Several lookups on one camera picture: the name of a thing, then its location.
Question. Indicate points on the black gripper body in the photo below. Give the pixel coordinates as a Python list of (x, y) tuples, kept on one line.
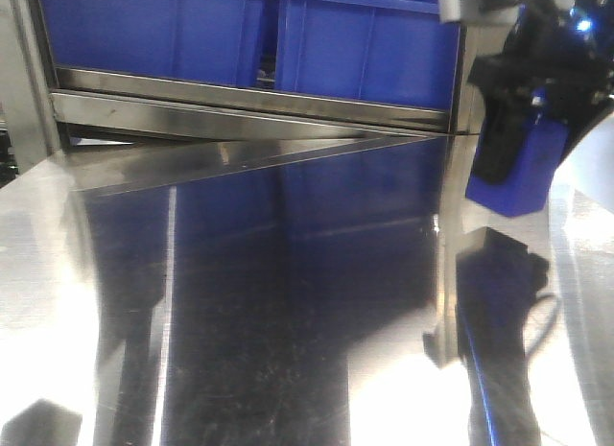
[(557, 60)]

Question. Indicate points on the blue bottle-shaped part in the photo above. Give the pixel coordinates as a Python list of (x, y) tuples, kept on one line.
[(525, 189)]

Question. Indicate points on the large blue bin right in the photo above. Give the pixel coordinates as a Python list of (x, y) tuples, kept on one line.
[(384, 51)]

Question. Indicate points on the large blue bin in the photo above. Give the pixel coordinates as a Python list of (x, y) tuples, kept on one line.
[(384, 51), (216, 41)]

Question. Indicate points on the large blue bin left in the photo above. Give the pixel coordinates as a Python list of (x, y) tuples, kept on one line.
[(216, 41)]

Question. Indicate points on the stainless steel shelf frame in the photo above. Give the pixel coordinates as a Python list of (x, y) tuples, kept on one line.
[(120, 128)]

